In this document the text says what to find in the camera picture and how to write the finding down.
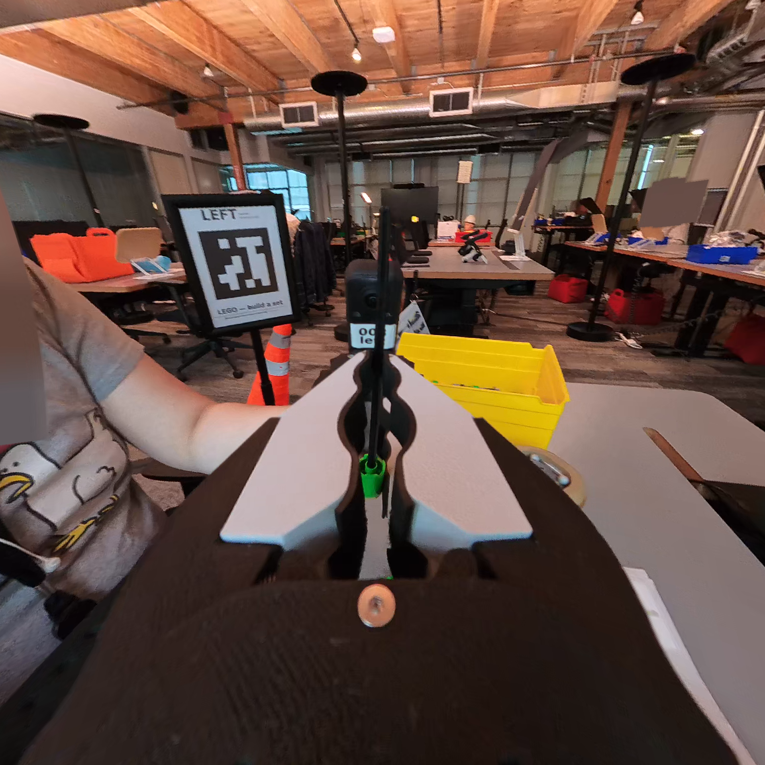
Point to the dark hanging jacket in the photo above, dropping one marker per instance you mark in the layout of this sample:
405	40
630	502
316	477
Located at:
314	263

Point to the green round brick stack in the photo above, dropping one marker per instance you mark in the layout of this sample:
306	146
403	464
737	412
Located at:
373	478

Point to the red floor bin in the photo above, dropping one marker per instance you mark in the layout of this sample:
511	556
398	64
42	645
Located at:
568	288

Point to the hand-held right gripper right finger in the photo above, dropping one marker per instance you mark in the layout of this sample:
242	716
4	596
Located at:
466	478

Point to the silver air duct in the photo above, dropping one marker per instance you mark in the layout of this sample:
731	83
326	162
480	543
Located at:
538	95

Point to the printed paper tag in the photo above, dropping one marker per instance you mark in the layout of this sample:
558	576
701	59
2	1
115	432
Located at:
415	320

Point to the black framed marker sign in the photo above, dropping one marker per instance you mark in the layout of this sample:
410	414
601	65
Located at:
239	263

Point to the person's left forearm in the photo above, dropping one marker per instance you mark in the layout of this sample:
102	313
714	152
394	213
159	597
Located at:
197	424

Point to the grey desk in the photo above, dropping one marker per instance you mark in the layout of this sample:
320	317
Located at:
645	478

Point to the black and white device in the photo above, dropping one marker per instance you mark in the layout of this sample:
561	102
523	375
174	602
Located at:
472	252

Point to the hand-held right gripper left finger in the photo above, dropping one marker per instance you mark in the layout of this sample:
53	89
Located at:
287	478

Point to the tan round toy pot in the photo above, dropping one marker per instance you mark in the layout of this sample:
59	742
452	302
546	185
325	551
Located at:
553	469

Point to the grey office table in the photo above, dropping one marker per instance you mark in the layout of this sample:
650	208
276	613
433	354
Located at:
478	269

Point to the orange traffic cone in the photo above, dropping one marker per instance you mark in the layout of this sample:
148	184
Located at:
278	358

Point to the long wooden-edged desk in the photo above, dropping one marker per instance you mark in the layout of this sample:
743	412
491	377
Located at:
687	263

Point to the black toy set box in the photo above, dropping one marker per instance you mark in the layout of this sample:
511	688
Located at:
735	496

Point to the yellow storage bin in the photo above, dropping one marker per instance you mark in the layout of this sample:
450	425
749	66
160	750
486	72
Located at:
478	370

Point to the long black axle rod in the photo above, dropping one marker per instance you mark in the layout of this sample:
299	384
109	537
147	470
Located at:
377	328

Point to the wooden document stand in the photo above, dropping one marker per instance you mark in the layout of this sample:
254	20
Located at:
669	627
140	242

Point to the orange tote bag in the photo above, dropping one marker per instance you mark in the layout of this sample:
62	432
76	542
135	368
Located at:
110	251
57	257

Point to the white ceiling vent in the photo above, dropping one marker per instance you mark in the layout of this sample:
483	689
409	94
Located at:
451	101
299	113

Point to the black monitor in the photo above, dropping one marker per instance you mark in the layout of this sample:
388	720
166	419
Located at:
409	209

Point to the red bag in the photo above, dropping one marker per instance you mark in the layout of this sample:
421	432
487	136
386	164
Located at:
636	308
754	340

